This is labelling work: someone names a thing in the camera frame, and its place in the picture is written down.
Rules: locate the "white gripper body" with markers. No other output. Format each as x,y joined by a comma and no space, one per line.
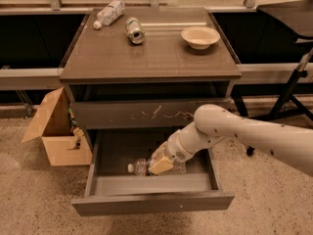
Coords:
175,151

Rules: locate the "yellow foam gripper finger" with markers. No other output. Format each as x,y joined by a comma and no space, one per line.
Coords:
159,152
160,165

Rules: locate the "clear plastic water bottle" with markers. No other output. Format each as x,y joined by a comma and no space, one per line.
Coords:
141,168

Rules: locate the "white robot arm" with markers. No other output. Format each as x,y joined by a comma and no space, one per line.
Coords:
290,145

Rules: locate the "scratched grey middle drawer front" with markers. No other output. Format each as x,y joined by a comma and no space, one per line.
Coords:
139,114

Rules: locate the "open grey bottom drawer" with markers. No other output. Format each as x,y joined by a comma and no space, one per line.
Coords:
111,189

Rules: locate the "grey drawer cabinet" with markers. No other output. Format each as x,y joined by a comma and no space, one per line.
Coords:
105,65

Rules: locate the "white labelled plastic bottle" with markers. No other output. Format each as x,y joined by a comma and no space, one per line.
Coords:
109,14

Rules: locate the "open cardboard box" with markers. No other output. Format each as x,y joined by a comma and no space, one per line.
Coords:
63,143

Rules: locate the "white shallow bowl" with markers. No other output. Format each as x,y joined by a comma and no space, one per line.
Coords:
200,37

